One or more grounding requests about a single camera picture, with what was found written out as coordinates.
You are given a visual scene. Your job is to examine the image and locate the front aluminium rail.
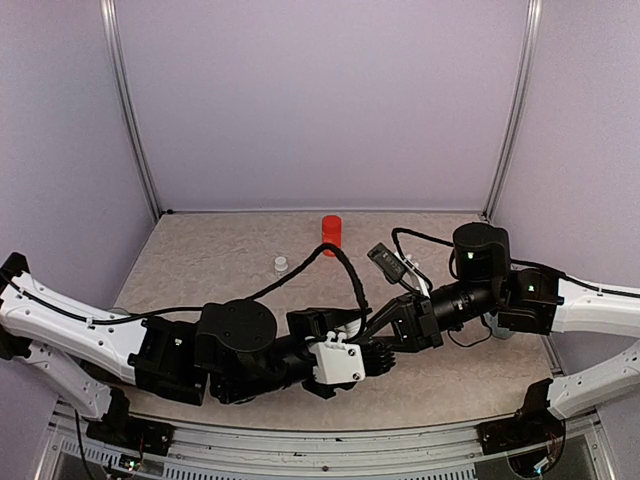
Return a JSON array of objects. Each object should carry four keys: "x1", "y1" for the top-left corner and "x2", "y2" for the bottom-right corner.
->
[{"x1": 43, "y1": 408, "x2": 614, "y2": 479}]

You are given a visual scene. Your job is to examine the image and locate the red cylindrical can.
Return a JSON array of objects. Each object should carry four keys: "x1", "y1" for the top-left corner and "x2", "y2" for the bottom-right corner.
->
[{"x1": 321, "y1": 215, "x2": 342, "y2": 248}]

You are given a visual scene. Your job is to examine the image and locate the left aluminium frame post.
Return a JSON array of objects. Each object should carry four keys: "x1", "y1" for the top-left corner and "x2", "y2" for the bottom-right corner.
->
[{"x1": 100, "y1": 0, "x2": 163, "y2": 223}]

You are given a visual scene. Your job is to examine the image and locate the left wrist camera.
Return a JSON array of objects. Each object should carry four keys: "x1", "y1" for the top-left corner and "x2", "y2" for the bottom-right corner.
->
[{"x1": 309, "y1": 331, "x2": 366, "y2": 385}]

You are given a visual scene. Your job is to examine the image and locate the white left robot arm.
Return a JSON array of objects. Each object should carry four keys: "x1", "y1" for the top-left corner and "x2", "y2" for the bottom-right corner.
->
[{"x1": 1, "y1": 253, "x2": 395, "y2": 406}]

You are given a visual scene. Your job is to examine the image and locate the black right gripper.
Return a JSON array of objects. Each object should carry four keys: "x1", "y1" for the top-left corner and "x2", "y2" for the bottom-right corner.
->
[{"x1": 359, "y1": 279, "x2": 502, "y2": 353}]

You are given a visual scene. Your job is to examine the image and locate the right aluminium frame post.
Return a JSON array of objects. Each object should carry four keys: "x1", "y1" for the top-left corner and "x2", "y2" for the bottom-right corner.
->
[{"x1": 482, "y1": 0, "x2": 543, "y2": 222}]

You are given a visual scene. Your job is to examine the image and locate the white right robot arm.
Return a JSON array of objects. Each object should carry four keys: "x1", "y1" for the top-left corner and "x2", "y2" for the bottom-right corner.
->
[{"x1": 360, "y1": 222, "x2": 639, "y2": 444}]

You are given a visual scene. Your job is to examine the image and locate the aluminium frame post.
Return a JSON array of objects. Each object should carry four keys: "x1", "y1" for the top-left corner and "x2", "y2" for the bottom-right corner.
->
[
  {"x1": 100, "y1": 0, "x2": 163, "y2": 223},
  {"x1": 482, "y1": 0, "x2": 543, "y2": 222}
]

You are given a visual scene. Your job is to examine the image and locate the light blue mug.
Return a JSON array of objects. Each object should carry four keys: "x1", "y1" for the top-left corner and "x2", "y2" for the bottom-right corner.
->
[{"x1": 485, "y1": 315, "x2": 515, "y2": 340}]

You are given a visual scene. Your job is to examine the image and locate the small white pill bottle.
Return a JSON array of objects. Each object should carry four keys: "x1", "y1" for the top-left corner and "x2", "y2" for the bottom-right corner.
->
[{"x1": 274, "y1": 256, "x2": 289, "y2": 277}]

